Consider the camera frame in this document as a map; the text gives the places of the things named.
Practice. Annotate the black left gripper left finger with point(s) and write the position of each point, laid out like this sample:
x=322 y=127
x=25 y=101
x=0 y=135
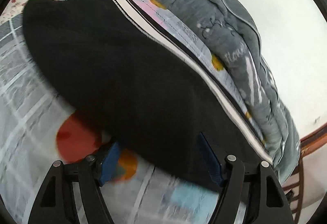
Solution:
x=68 y=185

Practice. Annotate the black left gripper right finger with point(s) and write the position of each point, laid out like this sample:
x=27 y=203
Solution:
x=248 y=193

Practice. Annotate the black pants with white stripe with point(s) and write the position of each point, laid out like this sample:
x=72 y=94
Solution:
x=134 y=80

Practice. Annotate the brown wooden footboard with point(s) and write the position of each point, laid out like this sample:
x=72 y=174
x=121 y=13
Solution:
x=295 y=190

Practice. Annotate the grey quilted blanket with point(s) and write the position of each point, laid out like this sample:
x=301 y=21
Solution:
x=228 y=30

